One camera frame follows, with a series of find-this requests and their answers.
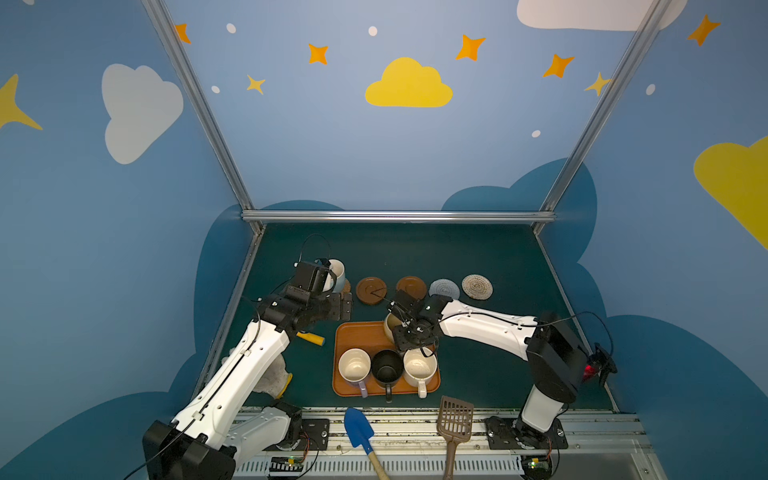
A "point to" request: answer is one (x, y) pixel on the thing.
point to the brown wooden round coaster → (412, 285)
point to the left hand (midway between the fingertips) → (335, 300)
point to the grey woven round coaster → (444, 287)
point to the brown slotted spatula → (454, 425)
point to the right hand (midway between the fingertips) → (405, 340)
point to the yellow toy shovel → (311, 337)
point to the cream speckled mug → (390, 323)
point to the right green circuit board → (535, 467)
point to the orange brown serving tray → (371, 337)
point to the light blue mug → (338, 269)
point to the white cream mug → (419, 366)
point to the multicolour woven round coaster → (477, 287)
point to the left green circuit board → (286, 464)
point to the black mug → (387, 366)
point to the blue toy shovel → (359, 430)
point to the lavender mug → (355, 366)
